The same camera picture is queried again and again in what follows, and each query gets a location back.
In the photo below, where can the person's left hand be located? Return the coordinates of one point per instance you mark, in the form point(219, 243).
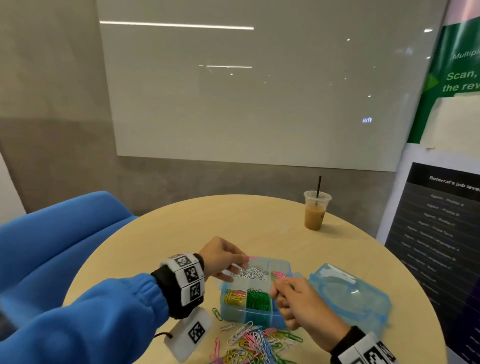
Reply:
point(221, 259)

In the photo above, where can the person's right hand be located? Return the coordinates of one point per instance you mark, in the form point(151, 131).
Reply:
point(307, 307)

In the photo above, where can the bunch of yellow paper clips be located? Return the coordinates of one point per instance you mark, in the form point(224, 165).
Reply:
point(235, 298)

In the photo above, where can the bunch of pink paper clips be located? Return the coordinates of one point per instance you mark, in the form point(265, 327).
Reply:
point(278, 275)

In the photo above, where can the bunch of green paper clips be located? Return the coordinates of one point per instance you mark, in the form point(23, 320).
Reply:
point(259, 300)

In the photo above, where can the blue compartment organizer box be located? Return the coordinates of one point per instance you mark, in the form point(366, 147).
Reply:
point(255, 300)

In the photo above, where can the pile of coloured paper clips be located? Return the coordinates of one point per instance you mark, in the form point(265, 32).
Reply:
point(251, 345)

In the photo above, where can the person's left forearm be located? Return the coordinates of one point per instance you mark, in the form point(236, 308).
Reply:
point(82, 322)

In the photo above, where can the blue transparent box lid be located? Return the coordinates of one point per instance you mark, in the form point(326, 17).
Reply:
point(349, 296)

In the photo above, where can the left wrist marker band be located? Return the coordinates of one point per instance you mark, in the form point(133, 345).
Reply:
point(187, 277)

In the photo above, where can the wrist marker band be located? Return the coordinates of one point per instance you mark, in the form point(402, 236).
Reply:
point(373, 351)
point(187, 277)

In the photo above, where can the round wooden table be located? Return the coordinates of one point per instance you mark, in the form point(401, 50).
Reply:
point(165, 232)

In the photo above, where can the right wrist marker band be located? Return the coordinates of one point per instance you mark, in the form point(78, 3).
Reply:
point(373, 351)

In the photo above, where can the iced coffee plastic cup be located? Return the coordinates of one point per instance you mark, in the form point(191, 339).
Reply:
point(315, 214)

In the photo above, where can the black drinking straw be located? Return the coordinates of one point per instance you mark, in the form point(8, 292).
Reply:
point(319, 185)

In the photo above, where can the standing poster banner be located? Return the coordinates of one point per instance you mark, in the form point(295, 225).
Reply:
point(442, 225)

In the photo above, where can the blue upholstered chair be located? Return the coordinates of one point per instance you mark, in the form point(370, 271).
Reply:
point(45, 240)

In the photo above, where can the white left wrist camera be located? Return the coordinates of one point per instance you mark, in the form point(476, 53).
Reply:
point(191, 334)

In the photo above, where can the white wall board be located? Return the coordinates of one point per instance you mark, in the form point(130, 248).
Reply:
point(262, 82)

